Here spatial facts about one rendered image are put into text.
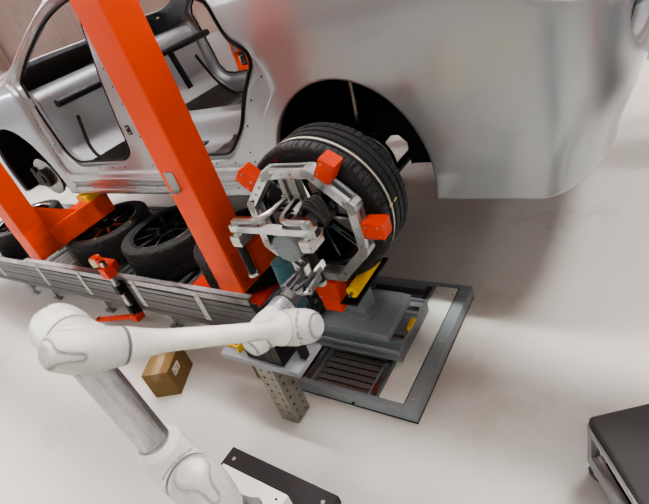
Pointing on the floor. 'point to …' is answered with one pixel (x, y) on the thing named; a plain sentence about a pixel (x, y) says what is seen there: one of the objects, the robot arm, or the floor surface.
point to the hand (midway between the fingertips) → (314, 267)
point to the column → (285, 394)
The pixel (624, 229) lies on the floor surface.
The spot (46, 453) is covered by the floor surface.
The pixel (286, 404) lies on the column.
